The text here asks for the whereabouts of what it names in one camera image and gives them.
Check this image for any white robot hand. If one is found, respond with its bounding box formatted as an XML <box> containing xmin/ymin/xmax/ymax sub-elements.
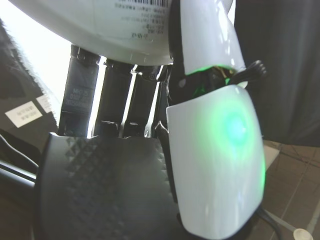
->
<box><xmin>32</xmin><ymin>0</ymin><xmax>268</xmax><ymax>240</ymax></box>

